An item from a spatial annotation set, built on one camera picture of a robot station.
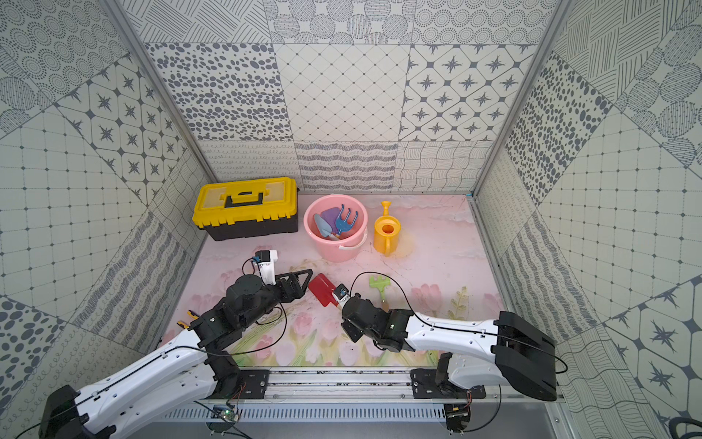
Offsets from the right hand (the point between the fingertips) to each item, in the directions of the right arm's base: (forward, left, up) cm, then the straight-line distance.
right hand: (350, 313), depth 81 cm
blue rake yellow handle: (+32, +4, +4) cm, 32 cm away
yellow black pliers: (-3, +52, -4) cm, 53 cm away
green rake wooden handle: (+13, -9, -6) cm, 17 cm away
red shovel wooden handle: (+7, +9, +2) cm, 11 cm away
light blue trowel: (+29, +10, +4) cm, 31 cm away
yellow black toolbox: (+32, +38, +12) cm, 51 cm away
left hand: (+7, +13, +15) cm, 21 cm away
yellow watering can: (+28, -12, +4) cm, 31 cm away
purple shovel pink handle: (+34, +9, +5) cm, 36 cm away
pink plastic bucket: (+17, +1, +10) cm, 20 cm away
